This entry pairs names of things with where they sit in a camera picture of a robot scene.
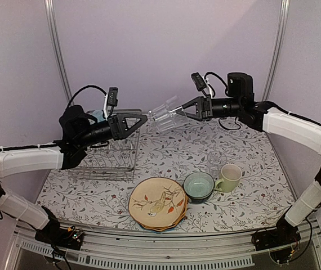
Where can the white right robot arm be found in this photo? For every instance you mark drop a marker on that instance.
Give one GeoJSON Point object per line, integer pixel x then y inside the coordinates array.
{"type": "Point", "coordinates": [268, 117]}

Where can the light blue ceramic mug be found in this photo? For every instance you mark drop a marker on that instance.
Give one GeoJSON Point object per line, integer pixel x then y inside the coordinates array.
{"type": "Point", "coordinates": [98, 114]}

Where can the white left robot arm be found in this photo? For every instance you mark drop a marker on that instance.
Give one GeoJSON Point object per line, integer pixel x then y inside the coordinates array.
{"type": "Point", "coordinates": [15, 160]}

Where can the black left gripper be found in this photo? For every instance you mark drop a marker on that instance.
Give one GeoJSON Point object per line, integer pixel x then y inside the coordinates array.
{"type": "Point", "coordinates": [115, 126]}

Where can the left aluminium frame post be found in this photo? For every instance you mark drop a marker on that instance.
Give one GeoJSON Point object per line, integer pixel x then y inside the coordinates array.
{"type": "Point", "coordinates": [55, 40]}

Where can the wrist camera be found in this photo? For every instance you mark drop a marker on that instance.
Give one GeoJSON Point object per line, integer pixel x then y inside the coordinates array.
{"type": "Point", "coordinates": [202, 85]}
{"type": "Point", "coordinates": [111, 101]}

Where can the pale green mug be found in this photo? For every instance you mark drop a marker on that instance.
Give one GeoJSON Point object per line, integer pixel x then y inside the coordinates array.
{"type": "Point", "coordinates": [230, 176]}

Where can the wire dish rack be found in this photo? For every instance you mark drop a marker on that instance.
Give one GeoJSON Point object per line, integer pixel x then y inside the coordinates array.
{"type": "Point", "coordinates": [115, 161]}

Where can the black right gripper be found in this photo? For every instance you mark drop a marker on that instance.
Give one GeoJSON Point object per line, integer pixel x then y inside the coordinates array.
{"type": "Point", "coordinates": [206, 113]}

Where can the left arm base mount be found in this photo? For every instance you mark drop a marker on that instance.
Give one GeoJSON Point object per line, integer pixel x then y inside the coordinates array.
{"type": "Point", "coordinates": [53, 234]}

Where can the clear drinking glass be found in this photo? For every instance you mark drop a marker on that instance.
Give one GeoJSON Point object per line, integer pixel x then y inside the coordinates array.
{"type": "Point", "coordinates": [169, 115]}
{"type": "Point", "coordinates": [215, 161]}

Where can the blue bottom plate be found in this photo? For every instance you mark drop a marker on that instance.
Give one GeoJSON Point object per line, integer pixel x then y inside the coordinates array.
{"type": "Point", "coordinates": [149, 228]}

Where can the teal ceramic bowl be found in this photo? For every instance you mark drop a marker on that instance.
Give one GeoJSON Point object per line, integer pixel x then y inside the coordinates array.
{"type": "Point", "coordinates": [198, 187]}

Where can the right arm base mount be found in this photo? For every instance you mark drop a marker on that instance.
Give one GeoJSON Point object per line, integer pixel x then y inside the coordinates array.
{"type": "Point", "coordinates": [284, 239]}

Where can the right aluminium frame post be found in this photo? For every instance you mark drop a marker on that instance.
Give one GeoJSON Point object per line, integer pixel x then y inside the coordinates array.
{"type": "Point", "coordinates": [279, 39]}

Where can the mustard yellow plate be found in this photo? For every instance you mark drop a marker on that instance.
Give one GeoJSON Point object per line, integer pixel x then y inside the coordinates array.
{"type": "Point", "coordinates": [181, 218]}

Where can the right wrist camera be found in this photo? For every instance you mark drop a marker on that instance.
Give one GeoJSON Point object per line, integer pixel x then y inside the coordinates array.
{"type": "Point", "coordinates": [202, 85]}

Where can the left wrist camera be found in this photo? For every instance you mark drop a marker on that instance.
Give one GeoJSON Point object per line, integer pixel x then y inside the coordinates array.
{"type": "Point", "coordinates": [111, 101]}

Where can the aluminium front rail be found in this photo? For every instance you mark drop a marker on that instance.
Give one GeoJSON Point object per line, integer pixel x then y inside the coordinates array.
{"type": "Point", "coordinates": [113, 248]}

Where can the cream bird pattern plate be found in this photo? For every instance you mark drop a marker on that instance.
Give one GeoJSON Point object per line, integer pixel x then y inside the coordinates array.
{"type": "Point", "coordinates": [157, 203]}

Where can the aluminium frame post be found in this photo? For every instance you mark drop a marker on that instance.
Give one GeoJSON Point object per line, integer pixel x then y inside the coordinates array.
{"type": "Point", "coordinates": [55, 40]}
{"type": "Point", "coordinates": [279, 39]}

